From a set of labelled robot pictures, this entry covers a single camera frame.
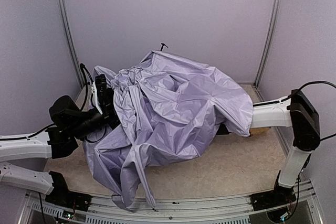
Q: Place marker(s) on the aluminium frame post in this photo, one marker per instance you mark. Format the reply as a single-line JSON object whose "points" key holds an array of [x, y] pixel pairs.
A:
{"points": [[70, 41], [268, 42]]}

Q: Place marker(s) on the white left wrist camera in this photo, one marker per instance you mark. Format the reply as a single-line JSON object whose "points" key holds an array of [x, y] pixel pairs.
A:
{"points": [[99, 94]]}

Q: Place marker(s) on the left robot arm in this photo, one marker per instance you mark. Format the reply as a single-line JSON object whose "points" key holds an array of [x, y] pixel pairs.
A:
{"points": [[59, 140]]}

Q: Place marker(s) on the front aluminium rail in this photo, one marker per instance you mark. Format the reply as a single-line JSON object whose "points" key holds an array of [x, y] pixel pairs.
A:
{"points": [[228, 209]]}

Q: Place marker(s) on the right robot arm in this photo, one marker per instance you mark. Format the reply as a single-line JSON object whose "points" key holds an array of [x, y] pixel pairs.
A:
{"points": [[296, 114]]}

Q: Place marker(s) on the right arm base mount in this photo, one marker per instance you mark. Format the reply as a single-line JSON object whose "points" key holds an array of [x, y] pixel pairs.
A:
{"points": [[271, 199]]}

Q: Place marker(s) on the left aluminium frame post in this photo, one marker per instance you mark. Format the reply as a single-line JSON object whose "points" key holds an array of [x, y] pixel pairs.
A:
{"points": [[70, 41]]}

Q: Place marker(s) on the lavender folding umbrella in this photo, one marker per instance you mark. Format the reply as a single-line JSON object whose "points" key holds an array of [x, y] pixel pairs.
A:
{"points": [[170, 109]]}

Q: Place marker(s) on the right aluminium frame post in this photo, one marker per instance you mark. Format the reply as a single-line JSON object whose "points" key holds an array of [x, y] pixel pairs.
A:
{"points": [[268, 42]]}

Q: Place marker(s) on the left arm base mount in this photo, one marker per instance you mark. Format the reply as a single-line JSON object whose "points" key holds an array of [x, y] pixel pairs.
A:
{"points": [[69, 199]]}

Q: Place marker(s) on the woven bamboo tray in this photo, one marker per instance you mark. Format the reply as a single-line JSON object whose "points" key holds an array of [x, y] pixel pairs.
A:
{"points": [[259, 131]]}

